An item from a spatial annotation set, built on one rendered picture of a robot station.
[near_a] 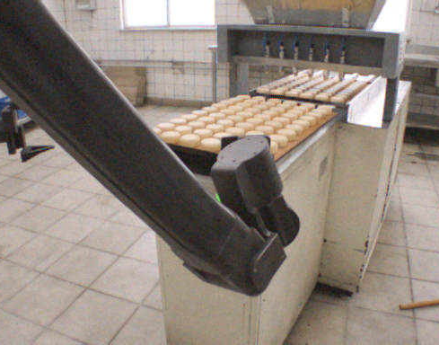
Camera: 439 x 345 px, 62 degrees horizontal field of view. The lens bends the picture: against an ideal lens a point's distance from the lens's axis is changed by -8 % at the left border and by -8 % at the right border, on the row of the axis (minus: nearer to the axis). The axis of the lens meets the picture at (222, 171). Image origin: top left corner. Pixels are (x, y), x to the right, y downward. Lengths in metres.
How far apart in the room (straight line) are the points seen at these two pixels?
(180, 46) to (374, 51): 3.98
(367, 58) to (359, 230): 0.68
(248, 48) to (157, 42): 3.81
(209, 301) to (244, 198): 0.80
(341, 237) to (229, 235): 1.35
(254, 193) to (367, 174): 1.17
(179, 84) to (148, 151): 5.07
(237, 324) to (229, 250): 0.82
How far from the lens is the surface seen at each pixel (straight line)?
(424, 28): 4.79
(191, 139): 0.96
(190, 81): 5.29
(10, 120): 0.91
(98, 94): 0.28
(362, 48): 1.55
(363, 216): 1.63
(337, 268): 1.78
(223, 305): 1.15
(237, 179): 0.39
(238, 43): 1.72
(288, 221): 0.44
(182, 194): 0.33
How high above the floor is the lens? 1.22
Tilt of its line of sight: 23 degrees down
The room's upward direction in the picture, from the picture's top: straight up
